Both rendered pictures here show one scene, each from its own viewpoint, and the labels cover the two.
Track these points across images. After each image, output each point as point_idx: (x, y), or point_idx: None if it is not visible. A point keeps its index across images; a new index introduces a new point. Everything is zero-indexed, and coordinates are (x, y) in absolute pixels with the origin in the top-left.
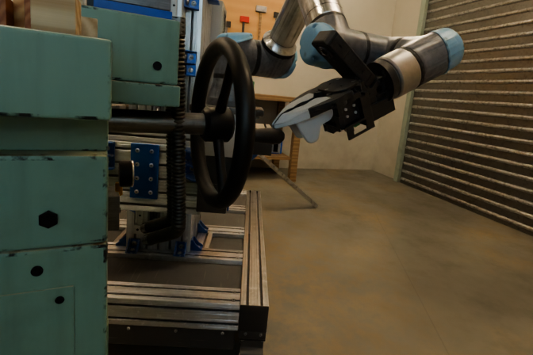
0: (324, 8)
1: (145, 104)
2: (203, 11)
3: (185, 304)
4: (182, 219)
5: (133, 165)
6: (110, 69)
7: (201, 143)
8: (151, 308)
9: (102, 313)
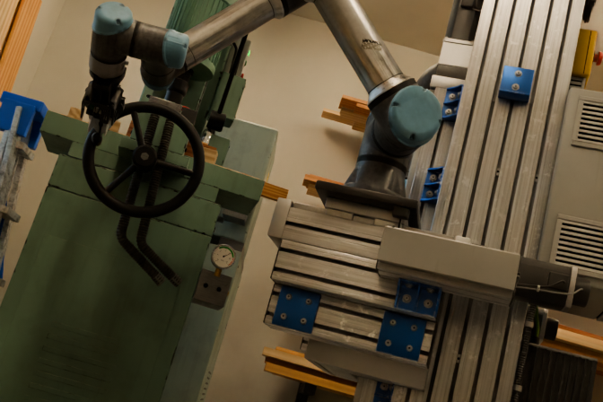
0: None
1: (118, 151)
2: (466, 113)
3: None
4: (117, 225)
5: (219, 245)
6: (45, 117)
7: (180, 191)
8: None
9: (36, 213)
